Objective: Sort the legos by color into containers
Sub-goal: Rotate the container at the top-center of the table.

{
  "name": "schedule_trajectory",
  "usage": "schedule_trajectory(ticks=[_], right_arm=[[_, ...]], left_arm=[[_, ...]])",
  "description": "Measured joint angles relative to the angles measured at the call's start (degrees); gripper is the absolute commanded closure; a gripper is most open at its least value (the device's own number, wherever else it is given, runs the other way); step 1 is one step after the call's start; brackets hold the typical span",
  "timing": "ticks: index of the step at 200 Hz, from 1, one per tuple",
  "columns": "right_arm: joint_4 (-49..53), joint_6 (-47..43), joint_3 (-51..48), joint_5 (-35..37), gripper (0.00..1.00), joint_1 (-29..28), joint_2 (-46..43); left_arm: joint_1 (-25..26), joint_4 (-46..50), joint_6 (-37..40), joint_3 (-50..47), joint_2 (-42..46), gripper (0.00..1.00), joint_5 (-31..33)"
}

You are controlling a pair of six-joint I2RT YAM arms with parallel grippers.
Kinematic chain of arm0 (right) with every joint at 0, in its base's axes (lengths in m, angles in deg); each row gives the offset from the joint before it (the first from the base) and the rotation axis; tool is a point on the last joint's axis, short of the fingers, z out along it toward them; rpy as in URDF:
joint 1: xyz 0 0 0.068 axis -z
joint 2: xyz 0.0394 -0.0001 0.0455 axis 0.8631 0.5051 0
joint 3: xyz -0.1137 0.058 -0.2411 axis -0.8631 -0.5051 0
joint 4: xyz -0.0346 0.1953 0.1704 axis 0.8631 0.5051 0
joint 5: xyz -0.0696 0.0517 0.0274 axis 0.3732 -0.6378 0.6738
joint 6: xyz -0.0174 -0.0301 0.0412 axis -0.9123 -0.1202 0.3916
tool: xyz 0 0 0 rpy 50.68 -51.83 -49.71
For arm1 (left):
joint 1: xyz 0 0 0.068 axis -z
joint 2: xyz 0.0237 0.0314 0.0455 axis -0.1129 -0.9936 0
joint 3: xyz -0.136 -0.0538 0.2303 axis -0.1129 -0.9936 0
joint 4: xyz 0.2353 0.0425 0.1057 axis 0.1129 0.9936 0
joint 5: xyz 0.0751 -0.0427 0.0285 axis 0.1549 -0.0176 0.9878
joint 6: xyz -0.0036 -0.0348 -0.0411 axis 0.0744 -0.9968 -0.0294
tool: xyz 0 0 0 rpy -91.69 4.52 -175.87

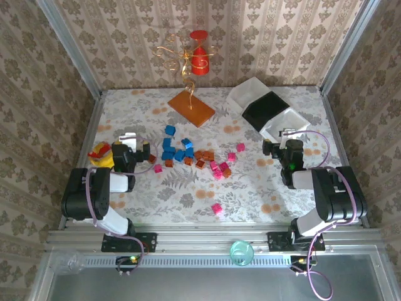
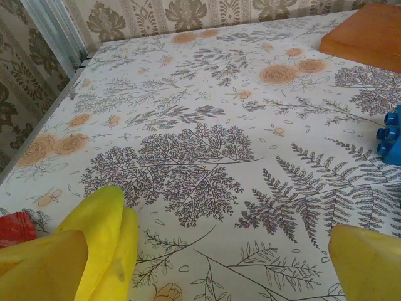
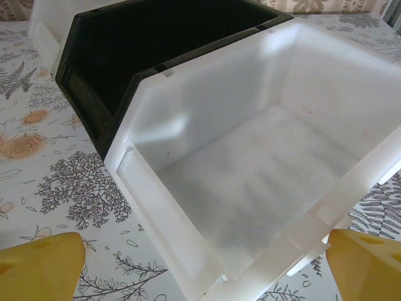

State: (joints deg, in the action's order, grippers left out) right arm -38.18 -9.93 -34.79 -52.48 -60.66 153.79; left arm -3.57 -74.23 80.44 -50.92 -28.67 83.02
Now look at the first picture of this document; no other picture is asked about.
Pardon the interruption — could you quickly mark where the red toy fries box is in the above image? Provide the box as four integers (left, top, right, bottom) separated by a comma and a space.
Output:
87, 142, 110, 161

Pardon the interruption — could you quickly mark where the small black connector board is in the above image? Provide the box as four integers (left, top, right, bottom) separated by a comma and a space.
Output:
289, 255, 317, 277
115, 255, 142, 277

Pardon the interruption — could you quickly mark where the red plastic goblet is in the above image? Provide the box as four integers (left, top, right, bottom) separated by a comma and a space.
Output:
189, 29, 210, 76

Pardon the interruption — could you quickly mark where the teal plastic cup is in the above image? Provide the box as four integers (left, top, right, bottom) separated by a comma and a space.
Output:
229, 240, 254, 268

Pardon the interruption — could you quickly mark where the grey metal tray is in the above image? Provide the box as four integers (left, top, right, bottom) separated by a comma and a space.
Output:
28, 246, 401, 301

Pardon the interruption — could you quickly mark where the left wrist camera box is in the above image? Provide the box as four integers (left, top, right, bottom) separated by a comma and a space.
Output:
118, 132, 138, 151

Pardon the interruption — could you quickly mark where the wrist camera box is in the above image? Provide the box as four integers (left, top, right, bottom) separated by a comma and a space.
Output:
118, 132, 138, 151
278, 127, 297, 142

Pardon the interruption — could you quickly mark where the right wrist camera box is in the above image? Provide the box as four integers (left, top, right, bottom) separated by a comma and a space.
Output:
278, 127, 297, 142

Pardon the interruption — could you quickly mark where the aluminium table side rail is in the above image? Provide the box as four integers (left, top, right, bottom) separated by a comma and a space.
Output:
58, 90, 106, 233
321, 89, 370, 228

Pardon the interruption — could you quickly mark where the gold wire stand orange base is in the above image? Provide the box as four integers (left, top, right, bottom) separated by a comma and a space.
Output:
152, 33, 217, 128

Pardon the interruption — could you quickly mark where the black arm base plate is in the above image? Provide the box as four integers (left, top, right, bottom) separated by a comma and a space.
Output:
100, 232, 158, 253
267, 231, 326, 252

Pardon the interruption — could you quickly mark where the aluminium front rail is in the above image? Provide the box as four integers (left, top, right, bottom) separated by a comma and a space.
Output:
46, 224, 385, 253

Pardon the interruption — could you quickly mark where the slotted cable duct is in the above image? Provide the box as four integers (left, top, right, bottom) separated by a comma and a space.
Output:
83, 254, 294, 268

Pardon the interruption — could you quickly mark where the aluminium frame post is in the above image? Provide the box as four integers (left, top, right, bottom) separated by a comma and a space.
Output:
319, 0, 382, 95
34, 0, 103, 97

